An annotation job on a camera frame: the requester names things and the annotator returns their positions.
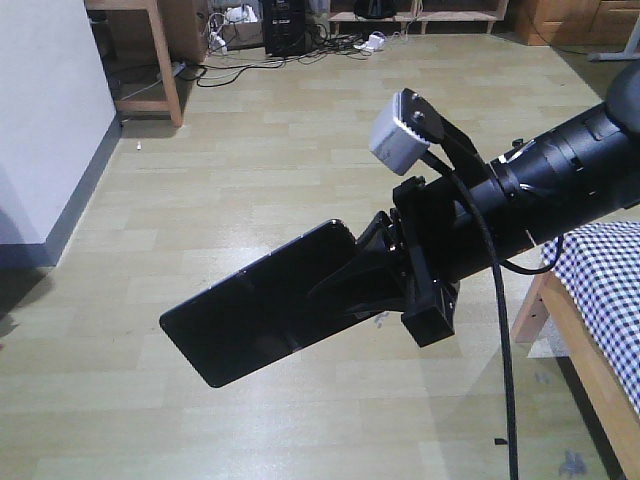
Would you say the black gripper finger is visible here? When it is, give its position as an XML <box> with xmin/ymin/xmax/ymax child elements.
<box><xmin>287</xmin><ymin>211</ymin><xmax>405</xmax><ymax>348</ymax></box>

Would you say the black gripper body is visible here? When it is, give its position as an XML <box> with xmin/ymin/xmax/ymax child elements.
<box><xmin>392</xmin><ymin>165</ymin><xmax>536</xmax><ymax>347</ymax></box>

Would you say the black smartphone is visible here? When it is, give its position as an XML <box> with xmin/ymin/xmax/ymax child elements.
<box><xmin>159</xmin><ymin>220</ymin><xmax>363</xmax><ymax>388</ymax></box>

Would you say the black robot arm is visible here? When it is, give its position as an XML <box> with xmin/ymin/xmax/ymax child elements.
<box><xmin>294</xmin><ymin>63</ymin><xmax>639</xmax><ymax>347</ymax></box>

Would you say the white desk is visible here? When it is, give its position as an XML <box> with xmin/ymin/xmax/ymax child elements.
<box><xmin>587</xmin><ymin>29</ymin><xmax>639</xmax><ymax>62</ymax></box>

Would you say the black white checkered duvet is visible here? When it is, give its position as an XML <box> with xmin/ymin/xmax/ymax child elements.
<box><xmin>541</xmin><ymin>221</ymin><xmax>639</xmax><ymax>410</ymax></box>

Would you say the white power strip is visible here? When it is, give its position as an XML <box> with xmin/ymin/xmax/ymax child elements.
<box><xmin>354</xmin><ymin>31</ymin><xmax>387</xmax><ymax>53</ymax></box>

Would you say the wooden shelf unit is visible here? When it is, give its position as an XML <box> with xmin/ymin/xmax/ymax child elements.
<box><xmin>328</xmin><ymin>0</ymin><xmax>509</xmax><ymax>35</ymax></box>

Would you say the wooden cabinet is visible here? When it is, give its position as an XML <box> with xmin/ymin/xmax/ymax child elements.
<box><xmin>509</xmin><ymin>0</ymin><xmax>639</xmax><ymax>46</ymax></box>

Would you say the black computer tower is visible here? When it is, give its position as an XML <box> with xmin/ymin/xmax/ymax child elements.
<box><xmin>261</xmin><ymin>0</ymin><xmax>307</xmax><ymax>57</ymax></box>

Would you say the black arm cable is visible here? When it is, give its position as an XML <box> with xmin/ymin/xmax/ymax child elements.
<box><xmin>424</xmin><ymin>144</ymin><xmax>566</xmax><ymax>480</ymax></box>

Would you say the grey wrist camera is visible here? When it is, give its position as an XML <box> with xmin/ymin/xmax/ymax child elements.
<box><xmin>368</xmin><ymin>88</ymin><xmax>431</xmax><ymax>176</ymax></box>

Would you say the wooden bed frame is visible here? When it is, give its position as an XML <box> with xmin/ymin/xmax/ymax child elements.
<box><xmin>511</xmin><ymin>272</ymin><xmax>639</xmax><ymax>479</ymax></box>

